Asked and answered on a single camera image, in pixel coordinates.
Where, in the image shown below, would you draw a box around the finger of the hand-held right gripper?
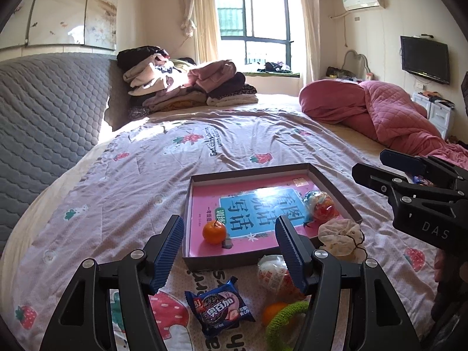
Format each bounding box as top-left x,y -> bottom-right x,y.
379,149 -> 468,181
352,163 -> 415,200

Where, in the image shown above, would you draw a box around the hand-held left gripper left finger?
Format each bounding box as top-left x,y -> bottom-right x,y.
38,215 -> 185,351

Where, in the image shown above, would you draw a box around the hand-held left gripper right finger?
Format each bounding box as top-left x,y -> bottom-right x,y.
274,215 -> 426,351

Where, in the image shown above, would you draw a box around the red ball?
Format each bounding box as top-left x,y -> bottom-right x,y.
257,254 -> 306,295
303,190 -> 337,223

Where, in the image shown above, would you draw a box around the grey cardboard box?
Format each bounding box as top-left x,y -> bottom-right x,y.
182,163 -> 363,272

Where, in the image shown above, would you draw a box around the white scrunchie with black cord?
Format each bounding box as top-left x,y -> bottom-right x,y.
317,218 -> 366,264

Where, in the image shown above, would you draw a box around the small orange mandarin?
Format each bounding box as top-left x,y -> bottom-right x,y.
262,302 -> 293,328
202,220 -> 226,245

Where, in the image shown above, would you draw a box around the green crocheted ring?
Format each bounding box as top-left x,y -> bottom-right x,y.
265,300 -> 311,341

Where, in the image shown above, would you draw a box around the white plastic drawer unit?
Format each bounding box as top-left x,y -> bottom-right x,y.
412,91 -> 456,140

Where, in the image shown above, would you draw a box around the pink and blue book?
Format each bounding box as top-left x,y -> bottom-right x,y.
188,175 -> 346,258

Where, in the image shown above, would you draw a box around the pink quilted duvet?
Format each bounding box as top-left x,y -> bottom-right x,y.
299,80 -> 468,171

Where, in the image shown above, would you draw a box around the strawberry printed blanket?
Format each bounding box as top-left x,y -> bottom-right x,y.
0,111 -> 468,351

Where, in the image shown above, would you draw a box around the blue cookie packet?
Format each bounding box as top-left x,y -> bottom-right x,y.
185,277 -> 256,338

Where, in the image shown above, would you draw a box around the black flat television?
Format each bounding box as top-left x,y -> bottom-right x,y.
400,36 -> 450,85

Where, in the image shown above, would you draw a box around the heart-shaped mirror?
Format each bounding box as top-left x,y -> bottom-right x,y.
343,49 -> 371,81

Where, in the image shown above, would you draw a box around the dark clothes on windowsill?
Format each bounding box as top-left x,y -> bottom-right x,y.
256,60 -> 293,74

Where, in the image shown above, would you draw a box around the plain cream curtain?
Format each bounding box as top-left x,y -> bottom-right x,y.
295,0 -> 328,85

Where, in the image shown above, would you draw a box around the pile of folded clothes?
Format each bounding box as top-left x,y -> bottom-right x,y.
117,46 -> 258,119

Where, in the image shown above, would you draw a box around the white air conditioner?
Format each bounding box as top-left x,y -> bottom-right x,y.
343,0 -> 386,11

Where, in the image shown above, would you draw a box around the grey quilted headboard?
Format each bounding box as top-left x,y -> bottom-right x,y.
0,53 -> 128,257

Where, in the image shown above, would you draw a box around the cream curtain with tie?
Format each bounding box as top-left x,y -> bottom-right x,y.
181,0 -> 220,66

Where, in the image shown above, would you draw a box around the window with dark frame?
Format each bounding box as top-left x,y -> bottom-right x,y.
214,0 -> 296,75

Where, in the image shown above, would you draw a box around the floral wall mural panels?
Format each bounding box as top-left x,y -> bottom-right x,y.
0,0 -> 119,50

